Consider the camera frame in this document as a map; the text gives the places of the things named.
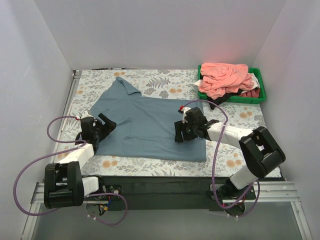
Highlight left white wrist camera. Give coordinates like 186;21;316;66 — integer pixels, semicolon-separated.
75;110;93;121

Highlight black t shirt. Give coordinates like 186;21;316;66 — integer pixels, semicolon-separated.
207;89;243;110

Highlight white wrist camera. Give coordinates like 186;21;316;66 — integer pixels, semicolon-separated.
178;105;191;124
75;110;93;121

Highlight aluminium rail frame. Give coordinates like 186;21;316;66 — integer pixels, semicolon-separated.
21;69;313;240

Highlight blue-grey t shirt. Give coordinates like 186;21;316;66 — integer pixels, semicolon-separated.
89;77;207;162

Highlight green plastic bin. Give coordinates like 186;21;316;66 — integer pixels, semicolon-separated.
197;64;267;104

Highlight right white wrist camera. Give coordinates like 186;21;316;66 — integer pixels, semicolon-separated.
178;105;191;124

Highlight pink t shirt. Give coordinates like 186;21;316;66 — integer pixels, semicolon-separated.
198;63;257;100

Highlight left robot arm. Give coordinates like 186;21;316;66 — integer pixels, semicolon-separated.
44;111;117;209

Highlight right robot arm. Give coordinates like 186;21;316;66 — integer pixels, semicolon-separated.
174;106;286;199

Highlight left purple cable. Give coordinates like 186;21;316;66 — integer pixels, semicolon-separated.
12;115;128;226

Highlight dark red t shirt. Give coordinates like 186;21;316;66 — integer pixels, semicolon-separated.
239;88;261;98

